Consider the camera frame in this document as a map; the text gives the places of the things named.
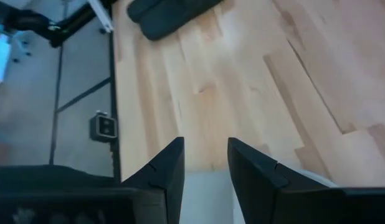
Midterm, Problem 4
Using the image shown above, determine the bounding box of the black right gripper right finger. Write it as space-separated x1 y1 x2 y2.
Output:
227 137 346 224

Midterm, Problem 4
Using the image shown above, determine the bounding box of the black aluminium table frame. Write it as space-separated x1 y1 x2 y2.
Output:
108 29 122 185

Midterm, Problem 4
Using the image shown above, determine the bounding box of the black metal stand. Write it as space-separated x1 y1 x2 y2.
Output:
0 0 114 49

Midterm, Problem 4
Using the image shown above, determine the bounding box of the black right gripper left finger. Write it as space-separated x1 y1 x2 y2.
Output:
120 136 186 224

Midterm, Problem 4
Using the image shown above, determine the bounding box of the silver aluminium bar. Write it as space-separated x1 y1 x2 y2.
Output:
86 0 115 34

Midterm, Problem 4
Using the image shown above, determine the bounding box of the black rubber slide sandal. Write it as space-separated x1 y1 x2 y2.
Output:
126 0 163 23
140 0 225 42

